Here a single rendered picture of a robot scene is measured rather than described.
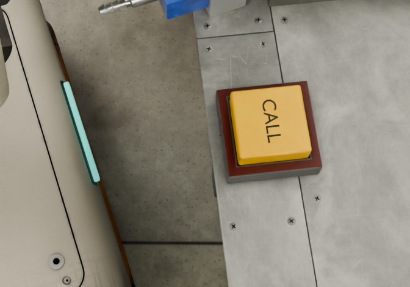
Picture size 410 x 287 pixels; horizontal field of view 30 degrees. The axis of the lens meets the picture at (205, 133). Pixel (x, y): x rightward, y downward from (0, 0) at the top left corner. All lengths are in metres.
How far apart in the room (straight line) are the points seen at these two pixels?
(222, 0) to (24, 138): 0.62
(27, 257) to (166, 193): 0.39
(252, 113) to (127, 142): 0.90
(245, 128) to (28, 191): 0.64
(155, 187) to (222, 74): 0.81
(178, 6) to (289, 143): 0.16
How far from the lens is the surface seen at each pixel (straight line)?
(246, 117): 0.63
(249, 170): 0.63
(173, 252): 1.45
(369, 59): 0.71
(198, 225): 1.46
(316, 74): 0.70
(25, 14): 1.34
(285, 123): 0.63
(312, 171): 0.65
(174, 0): 0.67
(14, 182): 1.22
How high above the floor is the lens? 1.42
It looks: 70 degrees down
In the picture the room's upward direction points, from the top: 4 degrees clockwise
